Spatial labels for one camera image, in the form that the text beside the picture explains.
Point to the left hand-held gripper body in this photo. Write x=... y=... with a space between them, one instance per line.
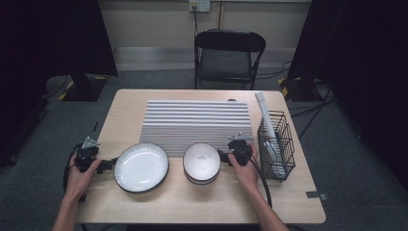
x=86 y=157

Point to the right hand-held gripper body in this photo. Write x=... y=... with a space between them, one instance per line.
x=242 y=150

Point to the person's right hand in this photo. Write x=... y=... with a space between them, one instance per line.
x=248 y=174

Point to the person's left hand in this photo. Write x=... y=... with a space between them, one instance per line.
x=77 y=183

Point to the small black floor strip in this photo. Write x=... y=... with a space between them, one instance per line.
x=95 y=126

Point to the grey striped placemat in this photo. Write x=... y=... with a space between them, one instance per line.
x=192 y=122

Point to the dark round table grommet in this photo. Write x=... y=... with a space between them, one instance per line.
x=232 y=99

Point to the black stand base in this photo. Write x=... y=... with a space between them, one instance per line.
x=298 y=91
x=83 y=91

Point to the round grey floor base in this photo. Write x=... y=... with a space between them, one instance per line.
x=54 y=85

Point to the grey tape strip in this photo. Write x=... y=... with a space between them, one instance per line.
x=316 y=195

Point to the black folding chair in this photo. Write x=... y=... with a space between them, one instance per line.
x=229 y=41

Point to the dark curtain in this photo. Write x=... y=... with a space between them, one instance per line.
x=48 y=32
x=369 y=48

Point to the white wall outlet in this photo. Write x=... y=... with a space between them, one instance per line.
x=203 y=5

